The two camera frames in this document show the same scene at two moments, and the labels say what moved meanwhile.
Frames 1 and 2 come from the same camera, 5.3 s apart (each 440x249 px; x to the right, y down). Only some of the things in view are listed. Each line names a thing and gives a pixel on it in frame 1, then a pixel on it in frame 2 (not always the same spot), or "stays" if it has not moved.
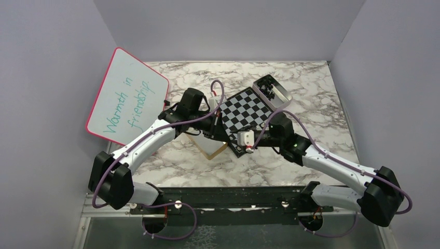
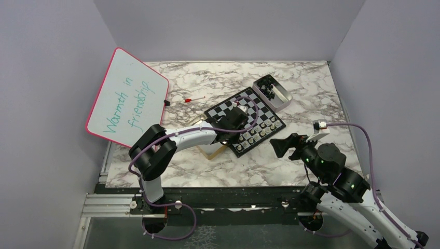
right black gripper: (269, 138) -> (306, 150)
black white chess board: (242, 110) stays
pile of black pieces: (266, 86) stays
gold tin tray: (209, 147) stays
